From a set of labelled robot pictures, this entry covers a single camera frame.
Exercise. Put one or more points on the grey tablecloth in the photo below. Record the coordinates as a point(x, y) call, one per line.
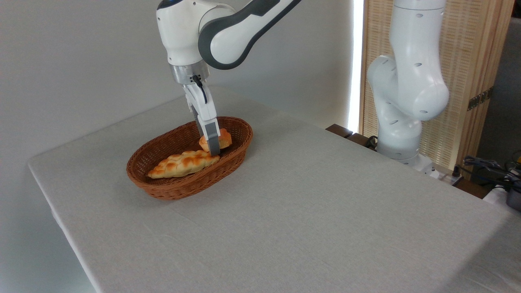
point(309, 211)

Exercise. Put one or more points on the round bread roll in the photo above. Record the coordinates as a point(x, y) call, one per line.
point(225, 139)

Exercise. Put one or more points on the long braided bread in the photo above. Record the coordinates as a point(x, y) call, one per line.
point(183, 162)

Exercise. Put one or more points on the dark metal screen hinge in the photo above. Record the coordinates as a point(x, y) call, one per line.
point(480, 99)

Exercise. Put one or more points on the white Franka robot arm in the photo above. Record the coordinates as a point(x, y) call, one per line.
point(183, 32)

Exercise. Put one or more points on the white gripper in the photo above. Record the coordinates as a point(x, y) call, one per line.
point(201, 103)

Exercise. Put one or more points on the brown wicker basket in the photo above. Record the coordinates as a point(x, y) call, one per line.
point(163, 152)

